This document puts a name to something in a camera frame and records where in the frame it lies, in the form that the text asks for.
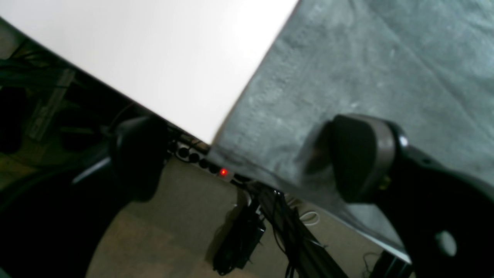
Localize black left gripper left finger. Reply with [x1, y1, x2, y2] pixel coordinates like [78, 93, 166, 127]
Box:
[0, 116, 168, 278]

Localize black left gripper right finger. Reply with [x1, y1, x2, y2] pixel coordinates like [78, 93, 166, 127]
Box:
[328, 114, 494, 278]

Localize dark grey t-shirt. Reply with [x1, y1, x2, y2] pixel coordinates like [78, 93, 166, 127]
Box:
[208, 0, 494, 254]

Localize black power strip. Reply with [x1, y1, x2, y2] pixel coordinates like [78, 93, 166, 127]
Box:
[167, 134, 236, 183]

